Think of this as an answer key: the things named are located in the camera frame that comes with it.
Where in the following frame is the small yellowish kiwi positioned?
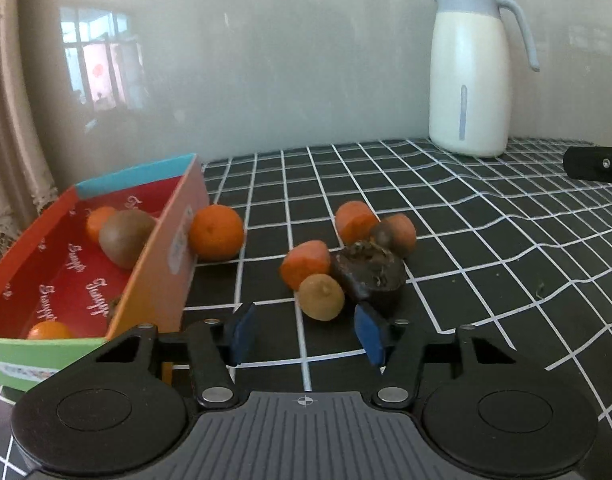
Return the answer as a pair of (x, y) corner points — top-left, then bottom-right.
(298, 273), (345, 322)

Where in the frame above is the orange mandarin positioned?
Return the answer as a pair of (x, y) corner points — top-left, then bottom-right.
(26, 321), (75, 341)
(86, 206), (117, 243)
(188, 204), (245, 262)
(334, 201), (381, 245)
(279, 240), (333, 291)

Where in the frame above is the dark brown shrivelled fruit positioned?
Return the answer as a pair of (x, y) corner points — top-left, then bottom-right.
(332, 241), (407, 306)

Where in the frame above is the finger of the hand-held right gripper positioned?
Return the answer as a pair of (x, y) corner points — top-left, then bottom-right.
(563, 140), (612, 186)

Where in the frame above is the beige lace curtain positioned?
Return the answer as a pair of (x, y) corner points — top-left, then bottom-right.
(0, 0), (61, 266)

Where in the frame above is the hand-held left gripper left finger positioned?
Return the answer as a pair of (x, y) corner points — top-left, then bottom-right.
(93, 302), (259, 408)

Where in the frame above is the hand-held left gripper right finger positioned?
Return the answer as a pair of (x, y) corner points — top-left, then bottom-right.
(354, 301), (517, 408)

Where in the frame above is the black checked tablecloth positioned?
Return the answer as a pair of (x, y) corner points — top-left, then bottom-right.
(0, 137), (612, 480)

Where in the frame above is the brown kiwi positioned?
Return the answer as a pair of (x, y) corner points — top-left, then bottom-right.
(98, 209), (157, 270)

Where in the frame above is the white and blue thermos jug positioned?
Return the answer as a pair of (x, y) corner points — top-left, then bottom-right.
(426, 0), (541, 158)

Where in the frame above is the colourful cardboard box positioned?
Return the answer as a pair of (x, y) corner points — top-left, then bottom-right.
(0, 154), (211, 393)

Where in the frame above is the partly brown mandarin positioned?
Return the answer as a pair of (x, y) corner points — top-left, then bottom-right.
(370, 213), (417, 260)

